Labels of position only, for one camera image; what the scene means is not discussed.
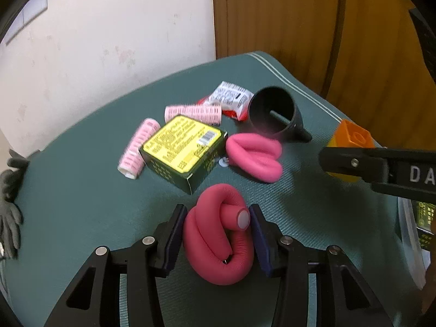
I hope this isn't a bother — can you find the red white snack packet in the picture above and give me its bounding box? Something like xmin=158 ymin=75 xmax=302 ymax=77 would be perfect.
xmin=196 ymin=81 xmax=254 ymax=121

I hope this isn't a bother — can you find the pink hair roller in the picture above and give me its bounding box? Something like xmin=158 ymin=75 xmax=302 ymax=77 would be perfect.
xmin=117 ymin=118 xmax=161 ymax=180
xmin=164 ymin=105 xmax=223 ymax=125

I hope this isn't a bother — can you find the orange yellow toy block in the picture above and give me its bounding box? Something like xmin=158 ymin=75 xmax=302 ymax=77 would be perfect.
xmin=327 ymin=119 xmax=377 ymax=181

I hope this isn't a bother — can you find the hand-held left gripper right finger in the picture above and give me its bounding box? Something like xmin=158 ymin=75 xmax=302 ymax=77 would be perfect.
xmin=249 ymin=204 xmax=396 ymax=327

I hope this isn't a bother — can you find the pink foam curler rod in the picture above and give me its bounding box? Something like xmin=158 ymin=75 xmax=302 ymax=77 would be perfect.
xmin=225 ymin=133 xmax=283 ymax=183
xmin=182 ymin=183 xmax=254 ymax=285

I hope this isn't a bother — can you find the black funnel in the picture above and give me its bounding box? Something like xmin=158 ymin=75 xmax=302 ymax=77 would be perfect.
xmin=247 ymin=87 xmax=312 ymax=144

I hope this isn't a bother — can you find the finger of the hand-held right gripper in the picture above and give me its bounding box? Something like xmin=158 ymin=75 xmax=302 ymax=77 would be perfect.
xmin=319 ymin=146 xmax=390 ymax=182

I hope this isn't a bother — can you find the grey work glove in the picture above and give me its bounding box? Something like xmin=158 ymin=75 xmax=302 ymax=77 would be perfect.
xmin=0 ymin=149 xmax=29 ymax=259

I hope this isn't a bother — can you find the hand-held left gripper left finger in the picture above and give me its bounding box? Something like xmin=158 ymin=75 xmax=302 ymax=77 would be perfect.
xmin=44 ymin=204 xmax=188 ymax=327

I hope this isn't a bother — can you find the wooden cabinet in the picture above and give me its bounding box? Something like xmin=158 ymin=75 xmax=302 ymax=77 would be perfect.
xmin=211 ymin=0 xmax=436 ymax=150

